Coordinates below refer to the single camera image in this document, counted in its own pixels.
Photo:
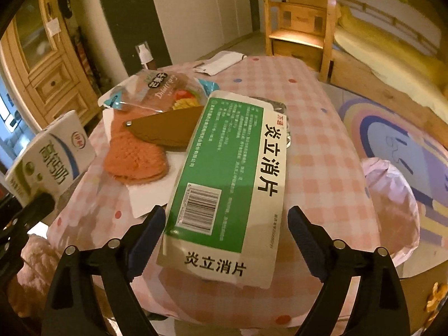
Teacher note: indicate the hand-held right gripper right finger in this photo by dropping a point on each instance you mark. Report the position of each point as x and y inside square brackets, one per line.
[304, 238]

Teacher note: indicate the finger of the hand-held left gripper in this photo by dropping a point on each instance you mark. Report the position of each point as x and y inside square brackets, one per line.
[36, 208]

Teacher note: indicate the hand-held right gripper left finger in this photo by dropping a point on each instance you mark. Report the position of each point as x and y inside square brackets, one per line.
[147, 241]

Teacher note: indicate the white and blue milk carton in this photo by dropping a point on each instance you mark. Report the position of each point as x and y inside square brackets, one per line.
[52, 157]

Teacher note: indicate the pink plastic bag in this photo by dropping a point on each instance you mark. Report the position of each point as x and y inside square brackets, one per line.
[388, 210]

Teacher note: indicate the green and white medicine box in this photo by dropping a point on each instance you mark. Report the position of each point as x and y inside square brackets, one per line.
[227, 168]

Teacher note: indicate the brown spray bottle white cap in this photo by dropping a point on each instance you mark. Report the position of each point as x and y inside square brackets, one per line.
[147, 59]

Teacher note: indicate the white paper packet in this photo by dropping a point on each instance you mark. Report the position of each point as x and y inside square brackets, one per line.
[220, 61]

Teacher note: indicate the pink fluffy cloth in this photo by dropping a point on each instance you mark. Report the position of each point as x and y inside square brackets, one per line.
[35, 262]

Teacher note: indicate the white card sheet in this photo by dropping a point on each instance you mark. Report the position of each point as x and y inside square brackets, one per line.
[143, 196]

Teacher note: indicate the orange knitted cloth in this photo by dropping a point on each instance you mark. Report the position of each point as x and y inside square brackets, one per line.
[136, 161]

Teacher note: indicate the pink checkered tablecloth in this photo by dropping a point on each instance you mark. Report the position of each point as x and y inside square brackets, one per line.
[315, 147]

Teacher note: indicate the brown leather sheath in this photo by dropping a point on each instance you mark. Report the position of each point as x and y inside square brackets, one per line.
[164, 129]

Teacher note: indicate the wooden cabinet with drawers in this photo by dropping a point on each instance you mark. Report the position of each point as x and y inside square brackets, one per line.
[45, 77]

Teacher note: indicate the silver foil blister pack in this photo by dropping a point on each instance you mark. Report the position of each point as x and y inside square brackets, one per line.
[280, 104]

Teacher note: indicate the rainbow print rug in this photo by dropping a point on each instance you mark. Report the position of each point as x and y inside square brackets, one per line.
[402, 140]

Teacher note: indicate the clear dried fruit snack packet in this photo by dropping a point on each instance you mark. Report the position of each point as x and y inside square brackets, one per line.
[164, 87]

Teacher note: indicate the dark patterned bundle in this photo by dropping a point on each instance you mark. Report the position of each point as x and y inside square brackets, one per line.
[87, 59]

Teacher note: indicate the wooden bunk bed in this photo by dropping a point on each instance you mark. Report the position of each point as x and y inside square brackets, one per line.
[367, 87]

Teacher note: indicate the white paper note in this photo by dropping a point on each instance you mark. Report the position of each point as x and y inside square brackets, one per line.
[53, 27]

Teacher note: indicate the yellow mattress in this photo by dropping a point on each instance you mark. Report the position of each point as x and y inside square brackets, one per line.
[385, 49]

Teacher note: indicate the wooden stair drawers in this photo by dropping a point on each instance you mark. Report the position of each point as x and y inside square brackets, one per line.
[297, 14]

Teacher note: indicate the white wardrobe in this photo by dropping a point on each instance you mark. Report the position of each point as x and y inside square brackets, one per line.
[210, 7]

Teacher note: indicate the dark green wall panel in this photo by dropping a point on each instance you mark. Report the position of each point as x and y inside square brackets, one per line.
[126, 14]

